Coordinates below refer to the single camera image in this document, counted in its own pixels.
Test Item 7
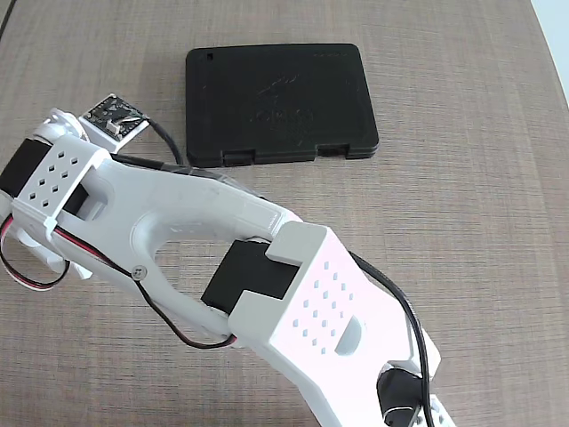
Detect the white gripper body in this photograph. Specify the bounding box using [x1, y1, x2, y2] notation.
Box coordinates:
[33, 108, 89, 144]

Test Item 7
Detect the black plastic case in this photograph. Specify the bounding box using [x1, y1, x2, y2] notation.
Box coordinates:
[184, 43, 381, 169]

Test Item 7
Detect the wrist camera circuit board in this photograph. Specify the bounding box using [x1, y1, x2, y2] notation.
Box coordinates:
[80, 92, 151, 150]

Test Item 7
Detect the thin dark cable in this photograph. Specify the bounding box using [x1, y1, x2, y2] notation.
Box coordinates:
[0, 0, 15, 36]

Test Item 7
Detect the red white black servo wire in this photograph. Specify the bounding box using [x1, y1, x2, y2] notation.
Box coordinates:
[0, 219, 71, 294]

